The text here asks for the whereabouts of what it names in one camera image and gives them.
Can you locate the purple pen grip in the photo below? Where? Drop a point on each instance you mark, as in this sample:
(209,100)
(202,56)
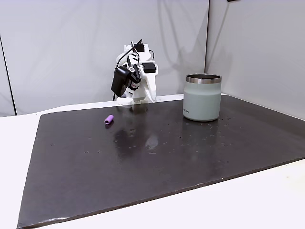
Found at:
(108,119)

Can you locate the black wall fixture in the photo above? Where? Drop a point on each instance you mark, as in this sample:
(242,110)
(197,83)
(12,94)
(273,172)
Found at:
(233,0)

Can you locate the grey steel-rimmed cup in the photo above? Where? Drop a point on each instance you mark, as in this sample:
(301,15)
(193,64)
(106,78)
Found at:
(202,99)

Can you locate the black oval camera box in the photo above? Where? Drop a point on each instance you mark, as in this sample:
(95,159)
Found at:
(120,81)

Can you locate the black table mat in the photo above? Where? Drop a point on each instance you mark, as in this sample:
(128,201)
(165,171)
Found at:
(143,152)

